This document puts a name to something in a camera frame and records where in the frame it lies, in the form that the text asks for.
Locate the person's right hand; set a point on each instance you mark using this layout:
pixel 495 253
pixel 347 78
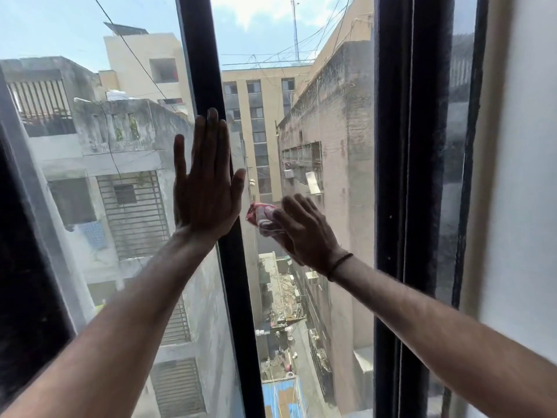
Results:
pixel 304 239

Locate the person's left hand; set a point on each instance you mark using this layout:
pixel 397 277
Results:
pixel 204 200

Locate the person's right fingers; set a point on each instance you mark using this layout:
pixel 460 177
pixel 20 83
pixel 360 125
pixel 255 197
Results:
pixel 300 208

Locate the person's left thumb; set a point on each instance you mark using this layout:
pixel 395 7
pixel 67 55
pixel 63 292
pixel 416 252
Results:
pixel 238 184

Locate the person's left middle finger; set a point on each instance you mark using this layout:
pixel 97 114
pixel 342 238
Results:
pixel 212 139

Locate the person's left little finger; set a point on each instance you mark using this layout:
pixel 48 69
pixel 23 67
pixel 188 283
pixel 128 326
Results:
pixel 180 156

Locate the red and white cleaning cloth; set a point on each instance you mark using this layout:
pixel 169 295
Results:
pixel 261 215

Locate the person's right forearm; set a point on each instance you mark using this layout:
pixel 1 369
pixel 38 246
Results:
pixel 435 335

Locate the person's left forearm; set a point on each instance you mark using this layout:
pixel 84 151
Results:
pixel 117 326

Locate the white air conditioner unit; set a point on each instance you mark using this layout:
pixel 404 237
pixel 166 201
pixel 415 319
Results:
pixel 313 182

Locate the black wrist band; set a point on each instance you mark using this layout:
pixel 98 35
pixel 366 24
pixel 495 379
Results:
pixel 338 265

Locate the black window mullion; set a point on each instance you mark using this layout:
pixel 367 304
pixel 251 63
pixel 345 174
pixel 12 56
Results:
pixel 204 60

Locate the tall beige apartment building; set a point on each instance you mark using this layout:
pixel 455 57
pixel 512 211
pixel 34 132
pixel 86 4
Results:
pixel 269 82

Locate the beige building with roof panel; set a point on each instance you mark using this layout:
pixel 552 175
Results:
pixel 130 60

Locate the blue hanging laundry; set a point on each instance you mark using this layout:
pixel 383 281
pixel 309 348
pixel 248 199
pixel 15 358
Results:
pixel 93 235

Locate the thin antenna mast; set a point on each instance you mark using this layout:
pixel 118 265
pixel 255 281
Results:
pixel 295 30

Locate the dusty narrow glass pane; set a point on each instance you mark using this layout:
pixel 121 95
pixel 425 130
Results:
pixel 452 147

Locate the blue rooftop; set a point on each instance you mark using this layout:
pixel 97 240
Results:
pixel 278 396

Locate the dark window panel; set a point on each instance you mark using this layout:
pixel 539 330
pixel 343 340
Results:
pixel 26 278

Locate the black window side frame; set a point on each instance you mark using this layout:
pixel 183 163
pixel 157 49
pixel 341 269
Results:
pixel 413 126

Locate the grey aluminium window frame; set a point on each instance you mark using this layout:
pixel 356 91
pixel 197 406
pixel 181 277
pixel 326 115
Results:
pixel 39 204

